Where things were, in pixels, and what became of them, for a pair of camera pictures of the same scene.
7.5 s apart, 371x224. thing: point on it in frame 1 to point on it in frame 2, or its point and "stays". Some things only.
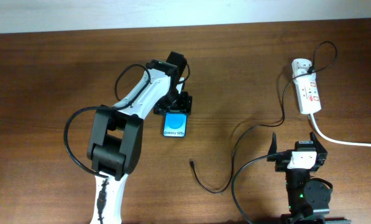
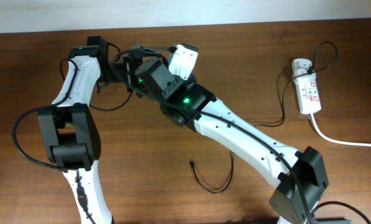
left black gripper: (184, 105) to (130, 70)
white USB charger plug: (299, 66) stays
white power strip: (308, 93) stays
